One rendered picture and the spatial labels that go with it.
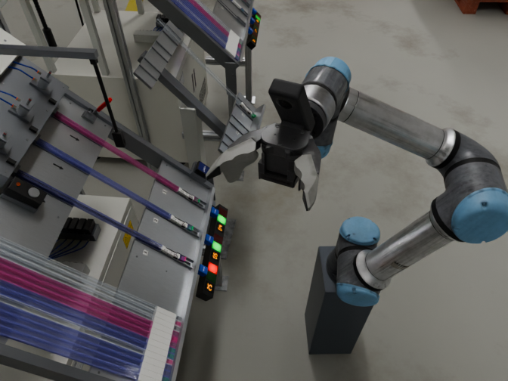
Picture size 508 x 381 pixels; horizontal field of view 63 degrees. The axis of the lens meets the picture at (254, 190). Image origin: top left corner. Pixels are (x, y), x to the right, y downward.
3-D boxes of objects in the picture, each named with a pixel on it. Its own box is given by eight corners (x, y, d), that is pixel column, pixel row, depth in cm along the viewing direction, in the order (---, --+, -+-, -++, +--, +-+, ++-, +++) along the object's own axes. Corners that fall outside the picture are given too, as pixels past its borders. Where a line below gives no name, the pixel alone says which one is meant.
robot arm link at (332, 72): (348, 97, 80) (358, 58, 74) (330, 131, 74) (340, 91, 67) (310, 86, 82) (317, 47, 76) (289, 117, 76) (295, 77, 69)
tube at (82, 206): (183, 258, 121) (185, 257, 120) (182, 262, 120) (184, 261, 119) (8, 166, 97) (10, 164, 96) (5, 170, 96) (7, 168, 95)
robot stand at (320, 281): (344, 313, 188) (369, 245, 147) (351, 354, 176) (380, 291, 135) (304, 314, 188) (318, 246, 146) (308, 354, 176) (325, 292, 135)
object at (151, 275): (204, 192, 143) (210, 188, 141) (157, 398, 99) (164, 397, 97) (158, 162, 134) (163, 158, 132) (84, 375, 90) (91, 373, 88)
